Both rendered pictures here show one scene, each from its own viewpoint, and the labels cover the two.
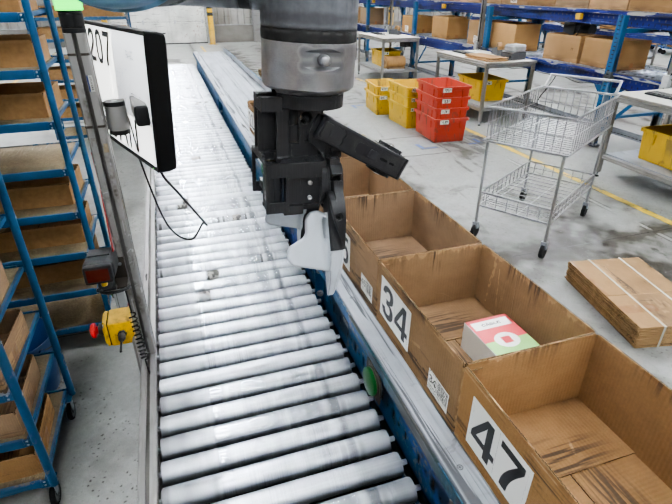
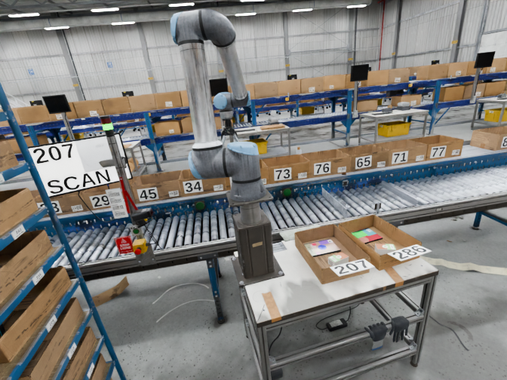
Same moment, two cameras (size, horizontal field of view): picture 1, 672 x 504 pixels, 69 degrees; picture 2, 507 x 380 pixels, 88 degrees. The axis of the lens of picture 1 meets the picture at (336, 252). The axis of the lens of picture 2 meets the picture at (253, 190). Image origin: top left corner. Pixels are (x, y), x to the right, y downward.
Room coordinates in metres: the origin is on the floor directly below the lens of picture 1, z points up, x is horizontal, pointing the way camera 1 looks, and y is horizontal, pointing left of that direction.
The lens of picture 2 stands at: (0.00, 1.88, 1.76)
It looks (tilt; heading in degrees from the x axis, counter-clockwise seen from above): 22 degrees down; 281
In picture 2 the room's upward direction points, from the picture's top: 6 degrees counter-clockwise
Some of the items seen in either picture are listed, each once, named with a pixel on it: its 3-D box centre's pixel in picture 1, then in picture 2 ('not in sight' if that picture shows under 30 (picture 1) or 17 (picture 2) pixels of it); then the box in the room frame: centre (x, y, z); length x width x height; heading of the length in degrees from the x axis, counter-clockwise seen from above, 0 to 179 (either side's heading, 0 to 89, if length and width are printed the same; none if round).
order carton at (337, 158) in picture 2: not in sight; (324, 163); (-0.22, -0.67, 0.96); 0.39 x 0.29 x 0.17; 18
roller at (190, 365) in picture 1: (251, 354); (164, 234); (1.07, 0.24, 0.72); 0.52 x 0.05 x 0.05; 108
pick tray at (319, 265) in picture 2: not in sight; (328, 250); (-0.15, 0.54, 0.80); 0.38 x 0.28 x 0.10; 112
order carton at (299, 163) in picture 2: not in sight; (285, 168); (0.15, -0.54, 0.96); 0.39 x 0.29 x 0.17; 18
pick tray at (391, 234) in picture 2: not in sight; (376, 239); (-0.44, 0.41, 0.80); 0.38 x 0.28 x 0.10; 116
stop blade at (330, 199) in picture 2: not in sight; (333, 202); (-0.26, -0.20, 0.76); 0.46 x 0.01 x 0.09; 108
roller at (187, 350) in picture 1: (247, 340); (155, 235); (1.13, 0.26, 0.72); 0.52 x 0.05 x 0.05; 108
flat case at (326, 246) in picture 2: not in sight; (321, 247); (-0.11, 0.45, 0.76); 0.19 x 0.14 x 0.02; 21
